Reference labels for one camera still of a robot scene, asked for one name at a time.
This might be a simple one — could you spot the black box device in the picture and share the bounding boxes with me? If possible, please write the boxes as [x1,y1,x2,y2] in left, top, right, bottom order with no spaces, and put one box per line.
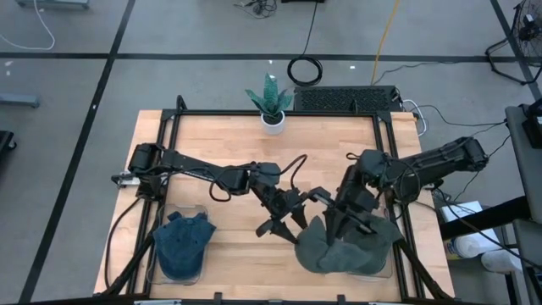
[521,97,542,149]

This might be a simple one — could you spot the white paper towel roll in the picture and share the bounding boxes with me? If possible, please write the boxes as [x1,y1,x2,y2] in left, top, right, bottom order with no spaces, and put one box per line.
[453,230,504,260]

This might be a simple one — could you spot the grey side desk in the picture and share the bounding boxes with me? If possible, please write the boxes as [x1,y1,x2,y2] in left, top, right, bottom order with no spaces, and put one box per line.
[505,99,542,305]

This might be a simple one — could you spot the grey furniture foot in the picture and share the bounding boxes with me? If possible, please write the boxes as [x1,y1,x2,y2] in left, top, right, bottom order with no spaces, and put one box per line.
[0,93,41,108]

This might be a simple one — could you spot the clear plastic bin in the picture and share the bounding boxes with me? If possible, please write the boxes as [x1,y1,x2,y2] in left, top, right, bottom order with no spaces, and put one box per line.
[146,203,211,286]
[346,202,399,284]

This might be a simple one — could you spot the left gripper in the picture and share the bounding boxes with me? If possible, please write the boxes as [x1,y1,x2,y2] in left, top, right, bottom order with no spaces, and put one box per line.
[252,183,311,246]

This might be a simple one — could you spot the white floor cable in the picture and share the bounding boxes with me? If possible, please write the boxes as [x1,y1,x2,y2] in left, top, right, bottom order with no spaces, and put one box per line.
[0,0,57,51]

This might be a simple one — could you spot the coiled black cable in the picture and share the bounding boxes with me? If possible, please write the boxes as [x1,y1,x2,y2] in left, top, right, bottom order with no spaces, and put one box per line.
[286,0,324,87]

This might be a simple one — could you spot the black aluminium table frame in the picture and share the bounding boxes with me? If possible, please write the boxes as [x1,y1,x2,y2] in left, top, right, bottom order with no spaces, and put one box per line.
[101,95,456,304]

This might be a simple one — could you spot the tangled black cables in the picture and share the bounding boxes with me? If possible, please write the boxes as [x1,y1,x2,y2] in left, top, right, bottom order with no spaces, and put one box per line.
[232,0,279,19]

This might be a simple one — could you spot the white paper sheets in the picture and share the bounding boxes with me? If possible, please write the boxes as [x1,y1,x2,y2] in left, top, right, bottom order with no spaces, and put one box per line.
[439,200,484,225]

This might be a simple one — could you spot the black floor fan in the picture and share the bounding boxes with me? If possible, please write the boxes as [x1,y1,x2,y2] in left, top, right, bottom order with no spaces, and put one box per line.
[484,0,542,86]

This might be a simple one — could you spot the blue denim cap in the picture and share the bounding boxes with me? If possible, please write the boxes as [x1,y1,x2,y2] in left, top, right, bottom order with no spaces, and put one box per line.
[152,210,218,283]

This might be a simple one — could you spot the grey furniture base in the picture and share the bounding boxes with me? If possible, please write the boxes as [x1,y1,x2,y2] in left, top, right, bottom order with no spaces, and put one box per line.
[15,0,91,9]

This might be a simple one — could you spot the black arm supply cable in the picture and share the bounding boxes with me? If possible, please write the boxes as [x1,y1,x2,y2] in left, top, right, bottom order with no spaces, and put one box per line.
[103,197,145,293]

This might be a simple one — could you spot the yellow cable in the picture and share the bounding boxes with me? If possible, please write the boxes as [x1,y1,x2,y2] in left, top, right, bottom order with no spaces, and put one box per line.
[370,0,402,86]

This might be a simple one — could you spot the black shelf bar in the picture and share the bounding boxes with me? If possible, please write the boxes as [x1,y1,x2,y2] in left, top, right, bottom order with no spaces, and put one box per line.
[439,196,533,241]

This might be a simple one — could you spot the snake plant in white pot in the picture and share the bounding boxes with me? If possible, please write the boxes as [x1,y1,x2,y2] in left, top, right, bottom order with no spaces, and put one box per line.
[244,72,295,136]

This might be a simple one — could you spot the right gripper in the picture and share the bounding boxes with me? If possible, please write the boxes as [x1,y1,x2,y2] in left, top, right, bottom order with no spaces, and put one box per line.
[307,166,381,248]

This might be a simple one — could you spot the black perforated metal box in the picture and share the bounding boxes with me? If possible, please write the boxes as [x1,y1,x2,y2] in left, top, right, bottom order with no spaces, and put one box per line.
[293,85,403,114]

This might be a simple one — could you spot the white looped cable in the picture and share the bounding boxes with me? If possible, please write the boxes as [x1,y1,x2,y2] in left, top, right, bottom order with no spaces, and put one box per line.
[401,99,429,138]

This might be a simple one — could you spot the black caster object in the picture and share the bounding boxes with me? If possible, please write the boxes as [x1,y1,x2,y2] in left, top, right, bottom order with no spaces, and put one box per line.
[0,130,18,153]

